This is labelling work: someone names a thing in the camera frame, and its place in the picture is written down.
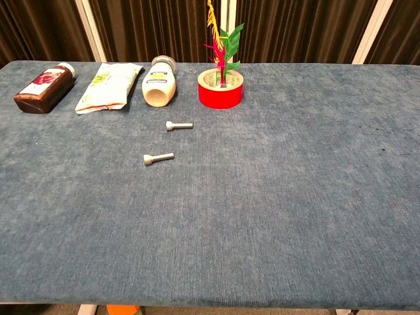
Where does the white pouch with green print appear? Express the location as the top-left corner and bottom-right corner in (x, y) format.
(74, 62), (145, 115)

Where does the red tape roll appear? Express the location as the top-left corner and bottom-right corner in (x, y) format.
(197, 68), (245, 110)

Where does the cream mayonnaise bottle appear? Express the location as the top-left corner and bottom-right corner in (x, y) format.
(141, 55), (178, 108)

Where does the brown bottle with red label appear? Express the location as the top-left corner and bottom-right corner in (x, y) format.
(12, 62), (77, 114)

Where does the orange object under table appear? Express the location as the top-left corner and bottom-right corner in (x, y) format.
(105, 304), (140, 315)

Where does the dark brown pleated curtain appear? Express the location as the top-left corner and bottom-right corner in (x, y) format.
(89, 0), (228, 64)
(235, 0), (379, 64)
(0, 0), (96, 68)
(364, 0), (420, 66)

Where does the silver bolt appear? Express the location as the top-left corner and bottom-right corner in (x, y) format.
(142, 152), (175, 167)
(165, 120), (194, 132)

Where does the colourful artificial plant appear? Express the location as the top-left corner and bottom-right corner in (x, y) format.
(203, 0), (245, 89)

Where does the white frame post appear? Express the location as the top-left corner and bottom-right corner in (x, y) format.
(220, 0), (238, 64)
(351, 0), (394, 65)
(74, 0), (108, 63)

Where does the blue table cloth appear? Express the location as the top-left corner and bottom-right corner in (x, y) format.
(0, 60), (420, 311)

